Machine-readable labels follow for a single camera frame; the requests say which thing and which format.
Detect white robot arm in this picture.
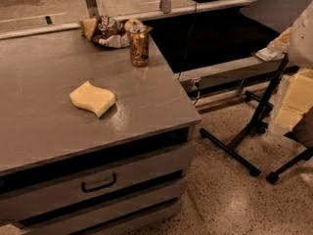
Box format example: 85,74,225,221
273,3,313,148

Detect yellow wavy sponge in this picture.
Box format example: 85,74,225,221
69,81,115,118

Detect brown soda can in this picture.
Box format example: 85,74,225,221
127,23,149,67

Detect brown crumpled snack bag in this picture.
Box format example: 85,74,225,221
80,16,152,49

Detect black folding stand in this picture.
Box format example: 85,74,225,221
200,54,313,184

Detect grey drawer cabinet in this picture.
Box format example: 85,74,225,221
0,30,201,235

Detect white paper packet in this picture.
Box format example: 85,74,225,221
255,48,283,62

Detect dark tray table top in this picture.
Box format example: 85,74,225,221
240,0,312,33

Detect grey metal rail frame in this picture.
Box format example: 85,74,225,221
174,56,283,92

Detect black hanging cable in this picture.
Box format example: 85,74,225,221
176,2,199,81

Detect black drawer handle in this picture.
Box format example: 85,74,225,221
81,173,117,193

